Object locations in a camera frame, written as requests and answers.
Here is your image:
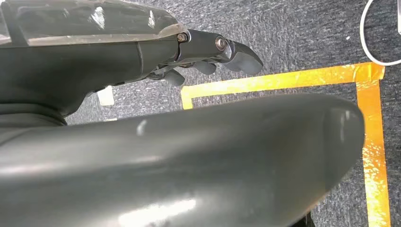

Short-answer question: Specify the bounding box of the white paper piece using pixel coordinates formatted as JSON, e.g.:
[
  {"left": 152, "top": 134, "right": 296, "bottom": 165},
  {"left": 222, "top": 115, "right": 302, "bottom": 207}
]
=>
[{"left": 97, "top": 86, "right": 115, "bottom": 106}]

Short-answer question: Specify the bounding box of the black object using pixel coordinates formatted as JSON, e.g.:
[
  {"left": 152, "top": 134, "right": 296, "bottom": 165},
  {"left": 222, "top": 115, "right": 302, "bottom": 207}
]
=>
[{"left": 291, "top": 212, "right": 316, "bottom": 227}]

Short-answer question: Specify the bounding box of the ribbed grey left arm sleeve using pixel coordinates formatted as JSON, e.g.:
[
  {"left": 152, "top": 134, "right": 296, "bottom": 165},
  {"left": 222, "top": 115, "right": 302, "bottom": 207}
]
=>
[{"left": 0, "top": 103, "right": 67, "bottom": 146}]

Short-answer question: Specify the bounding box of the yellow floor tape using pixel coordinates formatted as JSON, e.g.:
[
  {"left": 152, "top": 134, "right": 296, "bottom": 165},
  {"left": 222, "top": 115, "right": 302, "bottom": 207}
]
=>
[{"left": 181, "top": 62, "right": 392, "bottom": 227}]

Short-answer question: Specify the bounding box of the white cable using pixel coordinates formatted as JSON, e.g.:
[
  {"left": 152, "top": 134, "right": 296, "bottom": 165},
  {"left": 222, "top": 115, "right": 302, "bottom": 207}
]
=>
[{"left": 359, "top": 0, "right": 401, "bottom": 67}]

